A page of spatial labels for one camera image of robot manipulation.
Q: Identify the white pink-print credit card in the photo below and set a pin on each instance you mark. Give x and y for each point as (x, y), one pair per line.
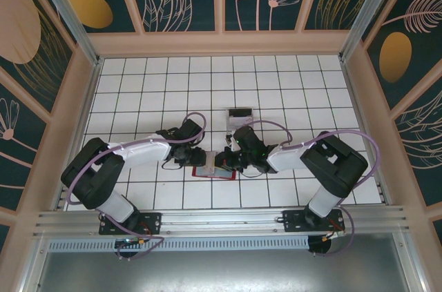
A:
(211, 162)

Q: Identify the red card holder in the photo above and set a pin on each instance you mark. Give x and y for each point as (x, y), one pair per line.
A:
(198, 174)

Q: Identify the grey credit card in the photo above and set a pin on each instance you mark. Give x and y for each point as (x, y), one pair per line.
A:
(239, 121)

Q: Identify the clear acrylic card stand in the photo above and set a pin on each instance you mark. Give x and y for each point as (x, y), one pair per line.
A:
(228, 130)

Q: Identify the black credit card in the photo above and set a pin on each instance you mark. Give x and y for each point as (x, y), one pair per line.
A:
(239, 112)

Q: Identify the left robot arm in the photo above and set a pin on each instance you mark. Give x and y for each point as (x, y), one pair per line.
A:
(141, 154)

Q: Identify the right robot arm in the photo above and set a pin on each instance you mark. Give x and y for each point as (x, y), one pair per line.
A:
(286, 161)

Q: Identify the light blue credit card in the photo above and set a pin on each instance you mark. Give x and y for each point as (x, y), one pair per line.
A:
(222, 174)

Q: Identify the steel sheet panel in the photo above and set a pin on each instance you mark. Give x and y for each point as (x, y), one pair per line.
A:
(221, 271)

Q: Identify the small green-lit circuit board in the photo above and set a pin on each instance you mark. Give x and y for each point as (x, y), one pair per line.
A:
(128, 241)

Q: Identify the yellow power connector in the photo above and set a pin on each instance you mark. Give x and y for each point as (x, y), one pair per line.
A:
(333, 235)

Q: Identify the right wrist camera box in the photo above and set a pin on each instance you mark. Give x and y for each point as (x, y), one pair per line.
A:
(235, 145)

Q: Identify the aluminium mounting rail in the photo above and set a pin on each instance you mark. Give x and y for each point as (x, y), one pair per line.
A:
(221, 219)

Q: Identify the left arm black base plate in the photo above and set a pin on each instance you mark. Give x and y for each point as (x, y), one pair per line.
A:
(152, 223)

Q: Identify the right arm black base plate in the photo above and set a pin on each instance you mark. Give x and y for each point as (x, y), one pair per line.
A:
(293, 221)

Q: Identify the aluminium frame post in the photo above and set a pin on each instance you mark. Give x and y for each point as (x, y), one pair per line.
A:
(364, 12)
(67, 12)

